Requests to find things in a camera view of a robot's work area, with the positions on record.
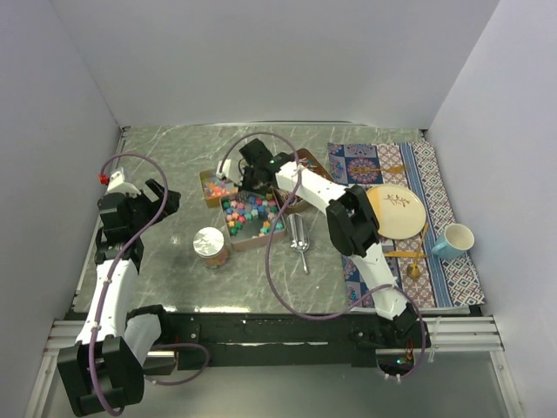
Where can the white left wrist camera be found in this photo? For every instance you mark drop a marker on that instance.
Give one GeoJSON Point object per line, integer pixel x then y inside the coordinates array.
{"type": "Point", "coordinates": [119, 182]}

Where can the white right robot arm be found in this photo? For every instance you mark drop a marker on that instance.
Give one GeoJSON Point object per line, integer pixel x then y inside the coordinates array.
{"type": "Point", "coordinates": [352, 225]}

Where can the gold tin of gummy candies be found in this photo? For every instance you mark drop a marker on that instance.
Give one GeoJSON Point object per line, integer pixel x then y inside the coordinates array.
{"type": "Point", "coordinates": [214, 188]}

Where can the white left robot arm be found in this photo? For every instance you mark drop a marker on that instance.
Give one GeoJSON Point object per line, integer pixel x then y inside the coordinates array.
{"type": "Point", "coordinates": [103, 370]}

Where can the patterned blue cloth mat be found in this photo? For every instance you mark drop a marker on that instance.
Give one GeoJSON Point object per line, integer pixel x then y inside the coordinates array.
{"type": "Point", "coordinates": [451, 286]}

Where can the clear glass jar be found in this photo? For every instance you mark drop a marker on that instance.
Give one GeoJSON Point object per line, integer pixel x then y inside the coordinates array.
{"type": "Point", "coordinates": [216, 260]}

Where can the cream and orange plate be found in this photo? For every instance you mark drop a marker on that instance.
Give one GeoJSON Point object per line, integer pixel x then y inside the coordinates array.
{"type": "Point", "coordinates": [400, 212]}

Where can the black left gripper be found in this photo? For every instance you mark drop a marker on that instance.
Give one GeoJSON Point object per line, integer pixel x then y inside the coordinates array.
{"type": "Point", "coordinates": [154, 206]}

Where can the silver metal scoop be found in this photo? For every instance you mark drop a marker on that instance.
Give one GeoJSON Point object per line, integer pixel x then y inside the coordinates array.
{"type": "Point", "coordinates": [299, 239]}

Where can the pink tin of star candies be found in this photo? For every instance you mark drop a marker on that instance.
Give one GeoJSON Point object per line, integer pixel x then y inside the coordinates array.
{"type": "Point", "coordinates": [248, 218]}

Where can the aluminium frame rail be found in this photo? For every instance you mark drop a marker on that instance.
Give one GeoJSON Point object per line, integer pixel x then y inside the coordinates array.
{"type": "Point", "coordinates": [451, 334]}

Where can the light blue mug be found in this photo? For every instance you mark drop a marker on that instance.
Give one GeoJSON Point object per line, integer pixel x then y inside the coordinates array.
{"type": "Point", "coordinates": [455, 241]}

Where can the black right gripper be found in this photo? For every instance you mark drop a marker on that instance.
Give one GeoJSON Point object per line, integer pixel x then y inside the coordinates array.
{"type": "Point", "coordinates": [244, 187]}

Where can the gold fork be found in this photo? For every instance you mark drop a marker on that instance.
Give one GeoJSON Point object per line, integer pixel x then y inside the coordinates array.
{"type": "Point", "coordinates": [367, 169]}

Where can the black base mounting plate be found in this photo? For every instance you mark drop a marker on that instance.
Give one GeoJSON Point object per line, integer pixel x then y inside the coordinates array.
{"type": "Point", "coordinates": [260, 339]}

